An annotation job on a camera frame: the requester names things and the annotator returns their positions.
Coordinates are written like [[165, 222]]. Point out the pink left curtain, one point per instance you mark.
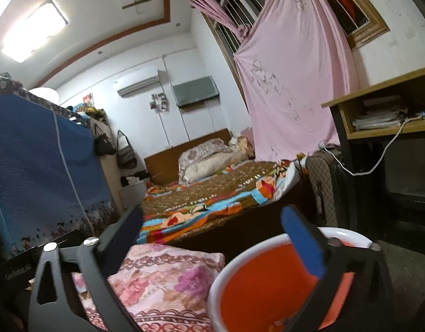
[[213, 10]]

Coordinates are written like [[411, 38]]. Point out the black hanging bag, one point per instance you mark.
[[102, 143]]

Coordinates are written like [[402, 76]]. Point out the pink floral table cloth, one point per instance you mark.
[[165, 288]]

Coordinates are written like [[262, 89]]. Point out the ceiling light panel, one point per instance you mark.
[[33, 30]]

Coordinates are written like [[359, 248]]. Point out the colourful striped bed blanket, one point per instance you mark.
[[175, 212]]

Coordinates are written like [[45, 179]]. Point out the wooden shelf desk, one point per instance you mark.
[[381, 130]]

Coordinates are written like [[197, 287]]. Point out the floral pillow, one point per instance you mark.
[[202, 151]]

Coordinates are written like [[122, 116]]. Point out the pink hanging sheet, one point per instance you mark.
[[295, 57]]

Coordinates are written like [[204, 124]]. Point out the red plastic trash bucket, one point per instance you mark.
[[269, 283]]

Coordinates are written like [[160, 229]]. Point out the cream pillow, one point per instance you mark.
[[214, 163]]

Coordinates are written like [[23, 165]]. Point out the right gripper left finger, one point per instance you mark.
[[98, 258]]

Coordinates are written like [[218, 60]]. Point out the dark mesh fan heater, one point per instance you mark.
[[324, 176]]

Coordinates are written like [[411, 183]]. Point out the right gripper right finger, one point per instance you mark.
[[368, 303]]

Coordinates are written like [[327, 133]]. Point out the stack of papers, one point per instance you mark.
[[379, 120]]

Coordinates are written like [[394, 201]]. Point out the white wall air conditioner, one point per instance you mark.
[[136, 80]]

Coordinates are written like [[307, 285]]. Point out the white grey hanging bag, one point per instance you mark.
[[126, 157]]

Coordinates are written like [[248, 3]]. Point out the white bedside drawer cabinet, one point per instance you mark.
[[133, 194]]

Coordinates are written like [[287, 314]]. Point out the blue fabric wardrobe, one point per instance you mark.
[[51, 181]]

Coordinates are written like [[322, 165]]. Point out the wooden bed headboard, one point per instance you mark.
[[163, 167]]

